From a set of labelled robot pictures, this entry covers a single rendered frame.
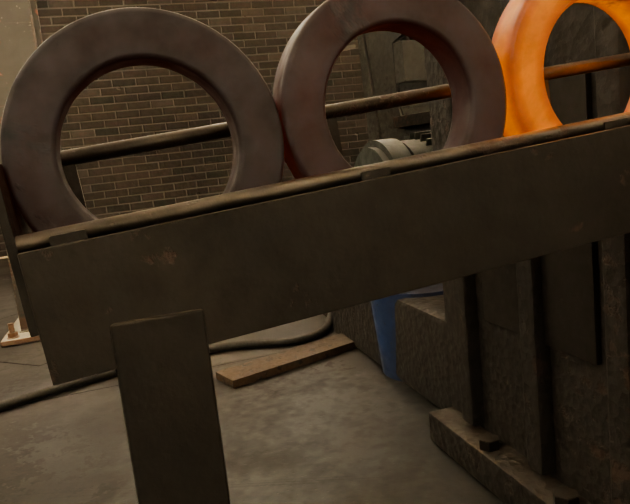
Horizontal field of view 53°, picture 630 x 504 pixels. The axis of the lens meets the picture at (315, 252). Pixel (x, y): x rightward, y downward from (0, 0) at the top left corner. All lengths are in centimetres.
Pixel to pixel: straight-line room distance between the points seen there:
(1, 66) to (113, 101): 359
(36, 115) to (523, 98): 35
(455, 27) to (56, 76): 28
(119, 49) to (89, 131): 609
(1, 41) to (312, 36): 263
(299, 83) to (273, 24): 641
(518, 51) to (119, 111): 611
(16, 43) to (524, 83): 266
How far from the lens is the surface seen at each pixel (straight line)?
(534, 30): 54
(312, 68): 46
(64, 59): 44
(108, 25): 44
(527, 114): 53
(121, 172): 651
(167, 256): 41
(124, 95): 656
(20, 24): 304
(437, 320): 153
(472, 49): 52
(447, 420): 141
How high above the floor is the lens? 66
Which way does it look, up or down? 9 degrees down
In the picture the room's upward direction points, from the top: 6 degrees counter-clockwise
